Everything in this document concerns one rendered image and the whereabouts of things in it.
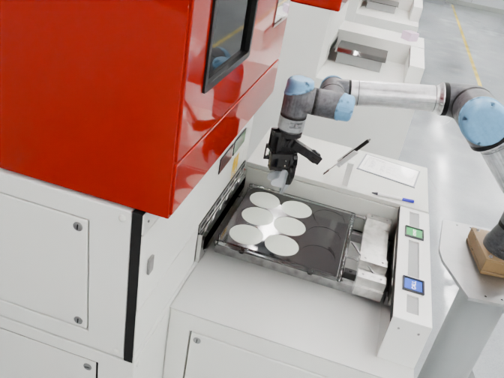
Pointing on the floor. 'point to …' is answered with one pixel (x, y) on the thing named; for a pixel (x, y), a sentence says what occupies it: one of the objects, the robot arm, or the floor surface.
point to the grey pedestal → (460, 339)
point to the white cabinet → (237, 354)
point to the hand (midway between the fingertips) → (283, 189)
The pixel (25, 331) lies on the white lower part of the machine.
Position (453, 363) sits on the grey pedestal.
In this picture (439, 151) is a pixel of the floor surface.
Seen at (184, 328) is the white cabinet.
